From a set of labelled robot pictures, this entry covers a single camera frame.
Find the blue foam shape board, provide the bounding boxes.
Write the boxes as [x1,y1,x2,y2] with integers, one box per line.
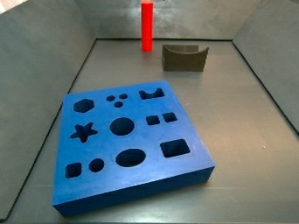
[52,80,214,217]

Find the red hexagonal prism peg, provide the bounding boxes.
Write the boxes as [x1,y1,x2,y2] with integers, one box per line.
[140,0,154,52]

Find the dark grey curved block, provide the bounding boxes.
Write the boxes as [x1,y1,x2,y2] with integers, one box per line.
[162,45,209,72]

